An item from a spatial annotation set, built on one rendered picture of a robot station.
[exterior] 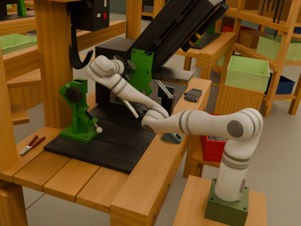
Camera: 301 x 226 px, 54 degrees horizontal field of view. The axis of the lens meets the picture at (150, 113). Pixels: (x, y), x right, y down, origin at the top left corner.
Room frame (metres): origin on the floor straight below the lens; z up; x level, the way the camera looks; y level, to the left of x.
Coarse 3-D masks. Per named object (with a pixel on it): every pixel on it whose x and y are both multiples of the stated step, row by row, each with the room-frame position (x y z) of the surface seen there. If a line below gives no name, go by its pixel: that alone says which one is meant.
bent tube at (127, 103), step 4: (128, 60) 1.41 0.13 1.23; (128, 64) 1.41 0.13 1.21; (132, 64) 1.43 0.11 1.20; (132, 68) 1.39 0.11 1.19; (124, 100) 1.36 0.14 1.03; (124, 104) 1.36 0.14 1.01; (128, 104) 1.35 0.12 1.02; (128, 108) 1.34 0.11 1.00; (132, 108) 1.34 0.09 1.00; (132, 112) 1.33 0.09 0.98; (136, 112) 1.33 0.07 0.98; (136, 116) 1.32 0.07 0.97
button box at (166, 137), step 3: (165, 135) 1.22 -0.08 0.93; (168, 135) 1.21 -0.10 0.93; (171, 135) 1.21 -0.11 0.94; (174, 135) 1.21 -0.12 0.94; (183, 135) 1.26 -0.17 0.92; (162, 138) 1.22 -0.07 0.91; (165, 138) 1.22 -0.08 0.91; (168, 138) 1.21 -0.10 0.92; (171, 138) 1.21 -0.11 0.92; (174, 138) 1.21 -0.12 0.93; (177, 138) 1.21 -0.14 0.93; (168, 141) 1.21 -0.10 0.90; (171, 141) 1.21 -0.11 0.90; (174, 141) 1.20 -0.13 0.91; (177, 141) 1.20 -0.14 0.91; (180, 141) 1.20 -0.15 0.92
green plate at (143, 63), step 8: (136, 56) 1.45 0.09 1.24; (144, 56) 1.44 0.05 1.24; (152, 56) 1.43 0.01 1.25; (136, 64) 1.44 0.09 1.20; (144, 64) 1.43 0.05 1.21; (136, 72) 1.43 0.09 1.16; (144, 72) 1.42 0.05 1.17; (128, 80) 1.43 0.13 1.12; (136, 80) 1.42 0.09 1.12; (144, 80) 1.40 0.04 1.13; (136, 88) 1.40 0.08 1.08
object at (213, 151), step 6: (216, 114) 1.52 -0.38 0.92; (204, 138) 1.32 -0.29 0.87; (210, 138) 1.31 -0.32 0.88; (216, 138) 1.30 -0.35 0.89; (222, 138) 1.33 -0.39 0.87; (204, 144) 1.29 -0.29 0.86; (210, 144) 1.22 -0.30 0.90; (216, 144) 1.22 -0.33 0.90; (222, 144) 1.22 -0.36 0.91; (204, 150) 1.26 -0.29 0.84; (210, 150) 1.22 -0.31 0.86; (216, 150) 1.22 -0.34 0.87; (222, 150) 1.22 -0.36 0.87; (204, 156) 1.22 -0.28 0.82; (210, 156) 1.22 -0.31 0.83; (216, 156) 1.22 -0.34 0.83
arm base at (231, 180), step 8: (224, 160) 0.82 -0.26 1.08; (232, 160) 0.80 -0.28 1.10; (224, 168) 0.81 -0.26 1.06; (232, 168) 0.80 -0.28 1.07; (240, 168) 0.79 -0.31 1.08; (224, 176) 0.81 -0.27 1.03; (232, 176) 0.80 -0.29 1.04; (240, 176) 0.80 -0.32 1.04; (216, 184) 0.83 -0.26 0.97; (224, 184) 0.80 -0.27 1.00; (232, 184) 0.79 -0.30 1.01; (240, 184) 0.80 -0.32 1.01; (216, 192) 0.82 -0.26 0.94; (224, 192) 0.80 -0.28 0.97; (232, 192) 0.79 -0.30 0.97; (240, 192) 0.81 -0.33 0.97; (224, 200) 0.80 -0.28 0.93; (232, 200) 0.80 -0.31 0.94; (240, 200) 0.81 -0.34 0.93
